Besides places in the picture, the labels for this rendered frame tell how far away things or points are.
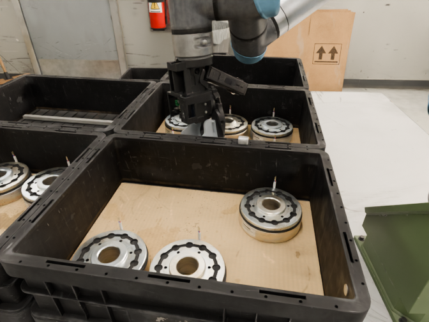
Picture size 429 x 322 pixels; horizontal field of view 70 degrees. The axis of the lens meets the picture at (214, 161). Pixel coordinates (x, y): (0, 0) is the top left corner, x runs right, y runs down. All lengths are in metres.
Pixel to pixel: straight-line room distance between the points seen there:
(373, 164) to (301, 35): 2.49
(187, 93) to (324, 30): 2.90
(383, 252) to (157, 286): 0.43
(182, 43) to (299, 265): 0.41
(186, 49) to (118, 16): 3.05
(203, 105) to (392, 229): 0.40
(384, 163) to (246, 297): 0.78
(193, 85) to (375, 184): 0.57
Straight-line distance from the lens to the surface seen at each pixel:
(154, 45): 3.61
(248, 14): 0.57
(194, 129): 0.68
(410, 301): 0.60
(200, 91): 0.61
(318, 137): 0.60
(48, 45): 4.02
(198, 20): 0.57
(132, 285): 0.35
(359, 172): 0.96
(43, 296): 0.47
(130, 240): 0.48
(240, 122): 0.78
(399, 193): 0.93
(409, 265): 0.58
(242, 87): 0.67
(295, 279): 0.47
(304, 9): 0.71
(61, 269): 0.38
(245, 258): 0.48
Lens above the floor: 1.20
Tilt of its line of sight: 33 degrees down
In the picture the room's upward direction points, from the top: straight up
